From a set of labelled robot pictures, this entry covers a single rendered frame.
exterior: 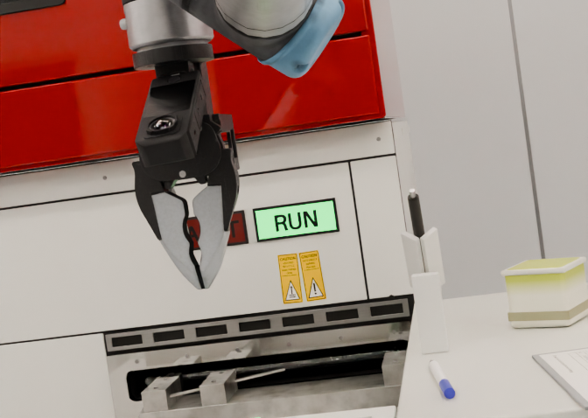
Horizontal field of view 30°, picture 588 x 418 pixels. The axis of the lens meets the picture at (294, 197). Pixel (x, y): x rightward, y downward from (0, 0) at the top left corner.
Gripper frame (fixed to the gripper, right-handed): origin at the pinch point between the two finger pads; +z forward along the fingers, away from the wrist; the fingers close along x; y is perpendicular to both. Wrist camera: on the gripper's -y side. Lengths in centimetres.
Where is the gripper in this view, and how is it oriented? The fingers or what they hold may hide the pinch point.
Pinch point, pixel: (199, 275)
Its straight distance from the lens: 96.5
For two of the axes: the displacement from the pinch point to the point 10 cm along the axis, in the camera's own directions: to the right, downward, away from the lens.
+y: 1.4, -0.7, 9.9
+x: -9.8, 1.3, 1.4
